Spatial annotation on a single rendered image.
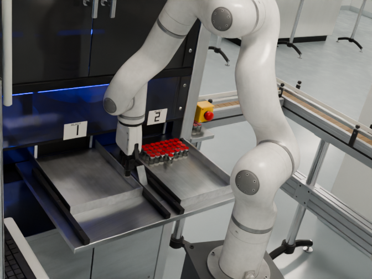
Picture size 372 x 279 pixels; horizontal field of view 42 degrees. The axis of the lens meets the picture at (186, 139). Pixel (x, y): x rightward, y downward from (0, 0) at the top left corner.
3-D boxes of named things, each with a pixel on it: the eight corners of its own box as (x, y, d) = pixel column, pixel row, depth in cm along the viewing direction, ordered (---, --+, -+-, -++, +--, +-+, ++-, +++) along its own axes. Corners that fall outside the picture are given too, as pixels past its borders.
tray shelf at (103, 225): (15, 167, 168) (15, 163, 167) (176, 135, 209) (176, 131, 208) (74, 254, 136) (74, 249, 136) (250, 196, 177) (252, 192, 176)
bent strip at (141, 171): (134, 180, 170) (136, 166, 167) (141, 178, 172) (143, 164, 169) (156, 202, 161) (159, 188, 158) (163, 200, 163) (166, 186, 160)
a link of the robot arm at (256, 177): (280, 220, 136) (304, 148, 125) (250, 252, 122) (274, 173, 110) (243, 201, 141) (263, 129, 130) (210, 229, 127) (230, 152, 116)
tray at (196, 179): (128, 157, 183) (128, 149, 181) (182, 145, 198) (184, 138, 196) (179, 208, 160) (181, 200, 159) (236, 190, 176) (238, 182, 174)
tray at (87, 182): (29, 160, 170) (29, 151, 168) (95, 147, 185) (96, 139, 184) (70, 216, 148) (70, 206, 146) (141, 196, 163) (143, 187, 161)
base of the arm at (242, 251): (280, 288, 138) (298, 239, 130) (221, 297, 132) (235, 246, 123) (252, 243, 154) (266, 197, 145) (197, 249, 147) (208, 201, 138)
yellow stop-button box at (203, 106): (188, 115, 205) (191, 100, 202) (201, 113, 210) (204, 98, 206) (199, 123, 200) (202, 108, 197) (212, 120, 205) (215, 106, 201)
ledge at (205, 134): (172, 128, 214) (172, 124, 213) (195, 124, 222) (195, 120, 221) (190, 143, 205) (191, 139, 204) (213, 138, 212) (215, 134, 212)
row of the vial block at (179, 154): (146, 164, 180) (148, 154, 178) (185, 155, 191) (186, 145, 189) (150, 167, 179) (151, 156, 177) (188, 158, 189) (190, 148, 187)
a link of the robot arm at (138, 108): (133, 120, 142) (150, 110, 150) (135, 79, 136) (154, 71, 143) (110, 112, 146) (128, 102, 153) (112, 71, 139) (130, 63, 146)
